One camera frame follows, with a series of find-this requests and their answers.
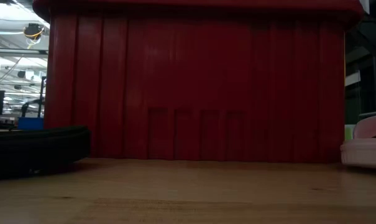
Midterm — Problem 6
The large red plastic bin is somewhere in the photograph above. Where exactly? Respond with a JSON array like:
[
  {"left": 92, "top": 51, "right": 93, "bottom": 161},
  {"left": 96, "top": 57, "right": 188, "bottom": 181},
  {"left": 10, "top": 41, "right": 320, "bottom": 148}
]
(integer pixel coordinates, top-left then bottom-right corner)
[{"left": 32, "top": 0, "right": 365, "bottom": 164}]

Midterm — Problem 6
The thin black stand pole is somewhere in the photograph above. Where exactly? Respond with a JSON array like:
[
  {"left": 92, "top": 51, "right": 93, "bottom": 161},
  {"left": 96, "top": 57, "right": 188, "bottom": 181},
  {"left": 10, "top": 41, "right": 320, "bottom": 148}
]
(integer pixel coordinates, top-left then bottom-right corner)
[{"left": 37, "top": 76, "right": 47, "bottom": 119}]

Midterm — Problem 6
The blue box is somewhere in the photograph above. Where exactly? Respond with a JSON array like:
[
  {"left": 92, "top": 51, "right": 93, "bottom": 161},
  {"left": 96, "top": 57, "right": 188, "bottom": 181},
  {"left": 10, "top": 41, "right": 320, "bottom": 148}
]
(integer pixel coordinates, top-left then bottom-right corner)
[{"left": 17, "top": 116, "right": 45, "bottom": 130}]

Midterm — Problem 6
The light green box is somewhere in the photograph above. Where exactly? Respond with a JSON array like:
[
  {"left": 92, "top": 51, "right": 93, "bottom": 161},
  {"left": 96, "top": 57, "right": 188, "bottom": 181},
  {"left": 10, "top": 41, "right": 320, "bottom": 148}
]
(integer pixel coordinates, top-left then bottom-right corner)
[{"left": 344, "top": 124, "right": 357, "bottom": 141}]

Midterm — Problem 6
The grey ceiling beam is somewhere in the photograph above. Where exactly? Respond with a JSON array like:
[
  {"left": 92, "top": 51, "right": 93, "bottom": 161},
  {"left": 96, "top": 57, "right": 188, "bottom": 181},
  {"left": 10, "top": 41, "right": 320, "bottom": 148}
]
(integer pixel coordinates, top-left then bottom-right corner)
[{"left": 0, "top": 47, "right": 49, "bottom": 56}]

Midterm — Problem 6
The white wall panel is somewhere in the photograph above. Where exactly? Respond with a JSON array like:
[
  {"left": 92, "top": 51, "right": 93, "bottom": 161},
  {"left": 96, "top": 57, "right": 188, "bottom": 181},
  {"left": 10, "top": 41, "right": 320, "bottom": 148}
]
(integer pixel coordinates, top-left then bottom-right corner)
[{"left": 344, "top": 70, "right": 362, "bottom": 87}]

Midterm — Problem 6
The black and yellow cable bundle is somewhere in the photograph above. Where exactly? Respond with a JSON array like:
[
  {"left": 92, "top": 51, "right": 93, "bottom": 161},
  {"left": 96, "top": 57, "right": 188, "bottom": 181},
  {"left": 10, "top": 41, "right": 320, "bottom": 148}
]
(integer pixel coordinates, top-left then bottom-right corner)
[{"left": 22, "top": 22, "right": 48, "bottom": 41}]

